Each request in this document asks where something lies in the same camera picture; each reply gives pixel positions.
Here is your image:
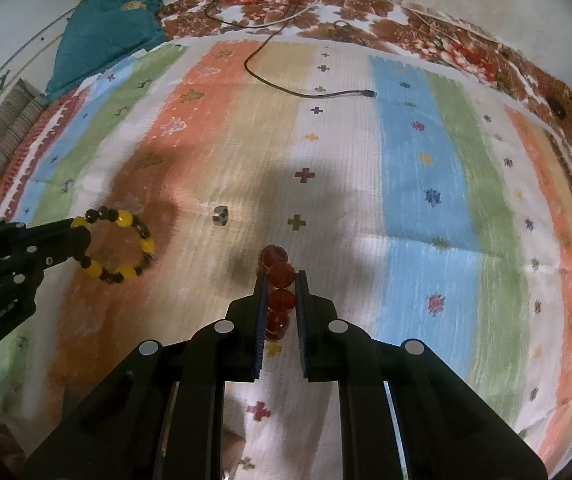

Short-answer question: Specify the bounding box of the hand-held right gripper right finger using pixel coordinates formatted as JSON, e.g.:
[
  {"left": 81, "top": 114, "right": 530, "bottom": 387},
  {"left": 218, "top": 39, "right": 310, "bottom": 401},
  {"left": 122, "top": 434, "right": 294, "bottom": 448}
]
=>
[{"left": 293, "top": 270, "right": 549, "bottom": 480}]

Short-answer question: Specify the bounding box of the long black charging cable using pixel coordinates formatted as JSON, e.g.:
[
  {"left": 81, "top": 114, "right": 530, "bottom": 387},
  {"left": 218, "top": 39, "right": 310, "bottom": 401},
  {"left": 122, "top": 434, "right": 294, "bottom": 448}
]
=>
[{"left": 243, "top": 0, "right": 377, "bottom": 101}]

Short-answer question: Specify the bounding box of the yellow and dark bead bracelet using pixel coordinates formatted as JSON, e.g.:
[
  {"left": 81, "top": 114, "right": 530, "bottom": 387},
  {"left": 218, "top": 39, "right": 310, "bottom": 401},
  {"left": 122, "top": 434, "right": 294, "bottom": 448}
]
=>
[{"left": 70, "top": 206, "right": 157, "bottom": 285}]

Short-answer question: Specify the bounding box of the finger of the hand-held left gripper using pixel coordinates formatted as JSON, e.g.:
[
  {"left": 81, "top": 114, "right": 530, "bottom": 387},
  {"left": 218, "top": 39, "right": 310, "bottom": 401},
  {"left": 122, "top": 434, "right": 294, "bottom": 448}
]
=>
[
  {"left": 0, "top": 217, "right": 91, "bottom": 256},
  {"left": 0, "top": 239, "right": 91, "bottom": 293}
]

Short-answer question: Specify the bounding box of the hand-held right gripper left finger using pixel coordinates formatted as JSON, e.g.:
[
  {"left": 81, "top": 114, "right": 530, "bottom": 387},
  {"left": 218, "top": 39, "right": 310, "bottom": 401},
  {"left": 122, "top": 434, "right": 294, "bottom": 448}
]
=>
[{"left": 23, "top": 270, "right": 269, "bottom": 480}]

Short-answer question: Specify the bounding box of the teal pillow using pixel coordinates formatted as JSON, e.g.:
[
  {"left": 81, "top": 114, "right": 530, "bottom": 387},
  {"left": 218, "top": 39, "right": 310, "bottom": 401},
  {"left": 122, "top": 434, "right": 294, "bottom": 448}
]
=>
[{"left": 46, "top": 0, "right": 167, "bottom": 103}]

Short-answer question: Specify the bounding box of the white cable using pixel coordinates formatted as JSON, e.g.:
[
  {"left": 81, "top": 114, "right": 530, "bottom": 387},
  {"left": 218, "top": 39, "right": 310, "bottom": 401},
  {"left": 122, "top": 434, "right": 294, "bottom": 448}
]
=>
[{"left": 266, "top": 0, "right": 327, "bottom": 26}]

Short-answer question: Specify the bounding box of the brown striped cushion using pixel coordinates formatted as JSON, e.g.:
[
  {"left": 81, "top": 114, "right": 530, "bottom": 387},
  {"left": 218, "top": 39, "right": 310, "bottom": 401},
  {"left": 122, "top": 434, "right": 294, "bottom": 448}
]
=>
[{"left": 0, "top": 80, "right": 49, "bottom": 201}]

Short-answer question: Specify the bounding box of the red bead bracelet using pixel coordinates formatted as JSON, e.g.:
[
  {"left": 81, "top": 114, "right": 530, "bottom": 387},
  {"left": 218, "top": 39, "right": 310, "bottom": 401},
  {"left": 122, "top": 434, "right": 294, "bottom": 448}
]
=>
[{"left": 257, "top": 244, "right": 297, "bottom": 343}]

